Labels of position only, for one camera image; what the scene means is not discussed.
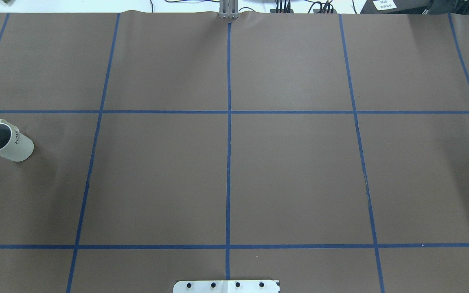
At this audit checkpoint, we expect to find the white mug with handle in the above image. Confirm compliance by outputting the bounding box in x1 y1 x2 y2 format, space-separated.
0 119 34 162

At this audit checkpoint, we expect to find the black box with label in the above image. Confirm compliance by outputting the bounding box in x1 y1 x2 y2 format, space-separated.
359 0 431 14

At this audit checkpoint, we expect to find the aluminium frame post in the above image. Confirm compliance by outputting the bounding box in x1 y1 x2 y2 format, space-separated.
218 0 239 19

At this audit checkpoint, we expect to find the white pedestal column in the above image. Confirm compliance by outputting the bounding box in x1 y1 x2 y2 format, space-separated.
173 280 281 293

